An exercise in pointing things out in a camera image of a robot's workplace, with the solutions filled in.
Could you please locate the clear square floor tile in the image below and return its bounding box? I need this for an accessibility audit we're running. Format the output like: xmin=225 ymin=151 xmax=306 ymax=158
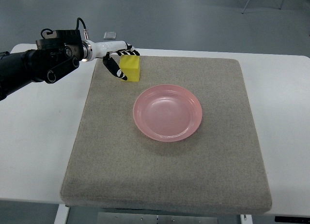
xmin=104 ymin=31 xmax=117 ymax=40

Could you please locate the yellow foam block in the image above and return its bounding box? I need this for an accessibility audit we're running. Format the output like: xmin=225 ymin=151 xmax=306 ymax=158
xmin=119 ymin=55 xmax=140 ymax=82

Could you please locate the grey fabric mat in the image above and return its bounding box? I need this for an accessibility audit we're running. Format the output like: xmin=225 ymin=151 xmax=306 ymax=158
xmin=60 ymin=56 xmax=272 ymax=214

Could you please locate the white table leg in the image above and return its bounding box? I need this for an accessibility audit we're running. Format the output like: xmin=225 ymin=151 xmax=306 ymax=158
xmin=240 ymin=214 xmax=253 ymax=224
xmin=54 ymin=204 xmax=70 ymax=224

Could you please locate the white table leg left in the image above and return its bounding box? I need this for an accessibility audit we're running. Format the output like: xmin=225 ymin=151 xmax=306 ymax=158
xmin=54 ymin=204 xmax=70 ymax=224

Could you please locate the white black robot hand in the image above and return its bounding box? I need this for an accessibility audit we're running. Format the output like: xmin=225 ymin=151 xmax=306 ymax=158
xmin=82 ymin=40 xmax=140 ymax=81

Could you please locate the white table leg right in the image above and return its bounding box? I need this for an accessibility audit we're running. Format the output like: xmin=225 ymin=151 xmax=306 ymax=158
xmin=240 ymin=214 xmax=253 ymax=224

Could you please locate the pink plastic plate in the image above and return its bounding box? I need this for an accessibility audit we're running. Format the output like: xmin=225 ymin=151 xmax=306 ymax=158
xmin=133 ymin=84 xmax=202 ymax=142

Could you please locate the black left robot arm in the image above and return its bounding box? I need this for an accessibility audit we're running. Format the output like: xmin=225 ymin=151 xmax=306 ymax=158
xmin=0 ymin=17 xmax=88 ymax=100

